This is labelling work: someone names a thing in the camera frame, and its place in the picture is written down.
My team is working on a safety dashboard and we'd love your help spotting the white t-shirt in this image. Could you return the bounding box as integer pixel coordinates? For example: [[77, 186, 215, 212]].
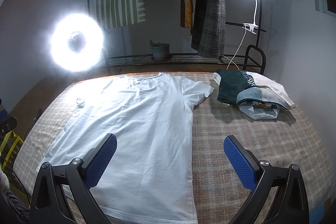
[[44, 73, 213, 223]]

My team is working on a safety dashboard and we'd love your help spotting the black metal clothes rack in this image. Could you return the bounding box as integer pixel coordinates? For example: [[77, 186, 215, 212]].
[[87, 0, 266, 74]]

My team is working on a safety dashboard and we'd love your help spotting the yellow crate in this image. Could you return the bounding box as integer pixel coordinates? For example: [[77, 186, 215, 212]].
[[1, 131, 23, 169]]

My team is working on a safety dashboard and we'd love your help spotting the plaid beige bed cover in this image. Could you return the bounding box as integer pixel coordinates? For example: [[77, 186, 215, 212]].
[[12, 71, 336, 224]]

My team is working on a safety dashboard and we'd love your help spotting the light blue folded garment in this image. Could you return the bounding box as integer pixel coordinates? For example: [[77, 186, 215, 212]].
[[236, 87, 280, 120]]

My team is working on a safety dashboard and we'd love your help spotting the white folded garment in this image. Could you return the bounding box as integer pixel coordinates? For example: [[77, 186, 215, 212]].
[[247, 72, 294, 109]]

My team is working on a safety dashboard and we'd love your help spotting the dark green folded garment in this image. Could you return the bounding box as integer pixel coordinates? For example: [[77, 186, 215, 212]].
[[216, 70, 256, 105]]

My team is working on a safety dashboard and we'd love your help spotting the green potted plant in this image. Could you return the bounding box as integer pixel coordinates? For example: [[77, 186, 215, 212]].
[[149, 40, 170, 61]]

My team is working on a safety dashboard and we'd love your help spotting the grey plaid hanging coat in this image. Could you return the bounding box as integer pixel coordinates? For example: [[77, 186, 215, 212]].
[[191, 0, 226, 59]]

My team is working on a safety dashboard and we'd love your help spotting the orange patterned hanging garment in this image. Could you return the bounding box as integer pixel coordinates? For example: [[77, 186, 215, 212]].
[[180, 0, 194, 30]]

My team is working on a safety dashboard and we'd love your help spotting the white clip-on desk lamp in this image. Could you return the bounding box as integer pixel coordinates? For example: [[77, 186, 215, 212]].
[[226, 0, 265, 71]]

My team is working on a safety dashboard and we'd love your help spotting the round ring light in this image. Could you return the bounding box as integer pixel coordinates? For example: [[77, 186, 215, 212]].
[[50, 13, 104, 72]]

